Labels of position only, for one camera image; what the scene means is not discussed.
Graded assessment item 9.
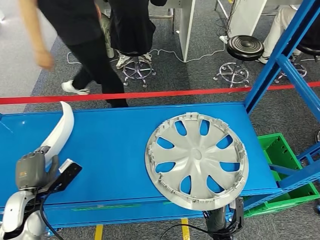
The yellow floor tape square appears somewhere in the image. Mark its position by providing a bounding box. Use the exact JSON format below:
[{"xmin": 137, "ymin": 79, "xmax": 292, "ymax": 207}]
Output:
[{"xmin": 94, "ymin": 217, "xmax": 191, "ymax": 240}]

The white curved plastic part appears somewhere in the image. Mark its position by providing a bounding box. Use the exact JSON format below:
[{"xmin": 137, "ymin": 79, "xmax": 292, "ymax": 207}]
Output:
[{"xmin": 39, "ymin": 100, "xmax": 75, "ymax": 167}]

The person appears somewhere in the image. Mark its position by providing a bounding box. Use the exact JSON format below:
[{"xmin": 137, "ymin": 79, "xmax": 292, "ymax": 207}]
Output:
[
  {"xmin": 99, "ymin": 0, "xmax": 168, "ymax": 70},
  {"xmin": 257, "ymin": 4, "xmax": 304, "ymax": 65},
  {"xmin": 18, "ymin": 0, "xmax": 129, "ymax": 109}
]

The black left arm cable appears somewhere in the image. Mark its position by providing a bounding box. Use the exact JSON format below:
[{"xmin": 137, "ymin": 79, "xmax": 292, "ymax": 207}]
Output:
[{"xmin": 38, "ymin": 190, "xmax": 64, "ymax": 240}]

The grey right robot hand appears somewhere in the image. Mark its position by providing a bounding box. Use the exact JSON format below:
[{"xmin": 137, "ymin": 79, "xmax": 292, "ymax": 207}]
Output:
[{"xmin": 205, "ymin": 205, "xmax": 228, "ymax": 233}]

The blue steel shelving rack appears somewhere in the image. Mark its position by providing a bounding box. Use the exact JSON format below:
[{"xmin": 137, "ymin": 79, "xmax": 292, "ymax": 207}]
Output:
[{"xmin": 0, "ymin": 0, "xmax": 320, "ymax": 229}]

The green plastic crate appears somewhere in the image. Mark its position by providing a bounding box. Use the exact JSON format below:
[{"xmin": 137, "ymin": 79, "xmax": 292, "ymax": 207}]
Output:
[{"xmin": 243, "ymin": 133, "xmax": 320, "ymax": 218}]

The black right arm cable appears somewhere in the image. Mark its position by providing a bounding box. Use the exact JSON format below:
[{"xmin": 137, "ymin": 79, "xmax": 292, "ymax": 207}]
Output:
[{"xmin": 159, "ymin": 223, "xmax": 208, "ymax": 240}]

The red barrier belt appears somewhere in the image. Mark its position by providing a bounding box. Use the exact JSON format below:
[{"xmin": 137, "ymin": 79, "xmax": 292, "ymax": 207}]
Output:
[{"xmin": 0, "ymin": 81, "xmax": 320, "ymax": 106}]

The white power cable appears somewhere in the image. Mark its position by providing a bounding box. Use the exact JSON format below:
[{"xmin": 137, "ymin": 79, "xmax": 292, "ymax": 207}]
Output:
[{"xmin": 149, "ymin": 41, "xmax": 227, "ymax": 64}]

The black round stool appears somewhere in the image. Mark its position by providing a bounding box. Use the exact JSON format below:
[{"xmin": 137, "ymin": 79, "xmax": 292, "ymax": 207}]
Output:
[
  {"xmin": 122, "ymin": 54, "xmax": 157, "ymax": 89},
  {"xmin": 273, "ymin": 42, "xmax": 320, "ymax": 84},
  {"xmin": 213, "ymin": 34, "xmax": 265, "ymax": 89}
]

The grey plastic wheel hubcap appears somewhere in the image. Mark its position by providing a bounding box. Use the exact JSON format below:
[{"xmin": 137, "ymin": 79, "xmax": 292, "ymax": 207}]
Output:
[{"xmin": 144, "ymin": 111, "xmax": 250, "ymax": 212}]

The white desk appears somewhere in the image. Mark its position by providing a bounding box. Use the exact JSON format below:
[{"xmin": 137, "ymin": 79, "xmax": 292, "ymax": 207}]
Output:
[
  {"xmin": 149, "ymin": 0, "xmax": 197, "ymax": 63},
  {"xmin": 229, "ymin": 0, "xmax": 268, "ymax": 39}
]

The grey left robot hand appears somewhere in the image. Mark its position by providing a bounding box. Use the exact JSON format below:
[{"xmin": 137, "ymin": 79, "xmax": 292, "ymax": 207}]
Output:
[{"xmin": 15, "ymin": 145, "xmax": 60, "ymax": 191}]

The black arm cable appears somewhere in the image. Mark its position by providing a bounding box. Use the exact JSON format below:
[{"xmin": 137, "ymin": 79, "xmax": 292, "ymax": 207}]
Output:
[
  {"xmin": 38, "ymin": 190, "xmax": 64, "ymax": 240},
  {"xmin": 159, "ymin": 223, "xmax": 208, "ymax": 240}
]

